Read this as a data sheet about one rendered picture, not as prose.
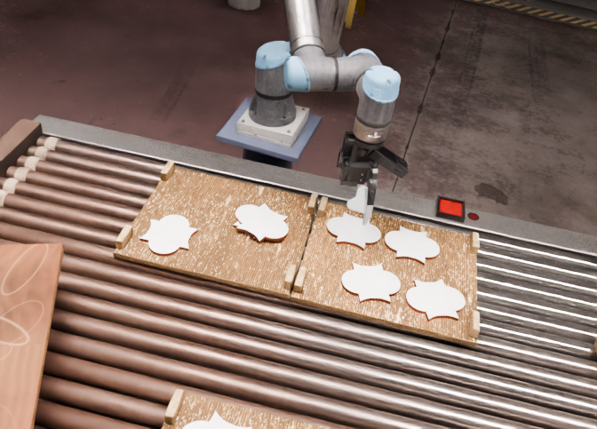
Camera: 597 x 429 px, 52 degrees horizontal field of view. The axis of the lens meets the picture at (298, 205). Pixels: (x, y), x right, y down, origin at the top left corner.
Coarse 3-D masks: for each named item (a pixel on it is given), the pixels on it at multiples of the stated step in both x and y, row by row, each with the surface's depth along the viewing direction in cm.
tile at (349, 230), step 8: (344, 216) 155; (352, 216) 155; (328, 224) 152; (336, 224) 152; (344, 224) 153; (352, 224) 153; (360, 224) 153; (368, 224) 154; (328, 232) 151; (336, 232) 150; (344, 232) 150; (352, 232) 151; (360, 232) 151; (368, 232) 151; (376, 232) 152; (344, 240) 148; (352, 240) 148; (360, 240) 149; (368, 240) 149; (376, 240) 149; (360, 248) 148
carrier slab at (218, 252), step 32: (160, 192) 155; (192, 192) 157; (224, 192) 158; (256, 192) 160; (192, 224) 147; (224, 224) 149; (288, 224) 152; (128, 256) 137; (160, 256) 138; (192, 256) 139; (224, 256) 140; (256, 256) 142; (288, 256) 143; (256, 288) 135
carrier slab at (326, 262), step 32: (320, 224) 153; (384, 224) 156; (416, 224) 158; (320, 256) 144; (352, 256) 146; (384, 256) 147; (448, 256) 150; (320, 288) 136; (384, 320) 132; (416, 320) 133; (448, 320) 134
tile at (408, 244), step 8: (392, 232) 152; (400, 232) 153; (408, 232) 153; (416, 232) 154; (424, 232) 154; (384, 240) 151; (392, 240) 150; (400, 240) 150; (408, 240) 151; (416, 240) 151; (424, 240) 152; (432, 240) 152; (392, 248) 148; (400, 248) 148; (408, 248) 149; (416, 248) 149; (424, 248) 149; (432, 248) 150; (400, 256) 146; (408, 256) 146; (416, 256) 147; (424, 256) 147; (432, 256) 147; (424, 264) 146
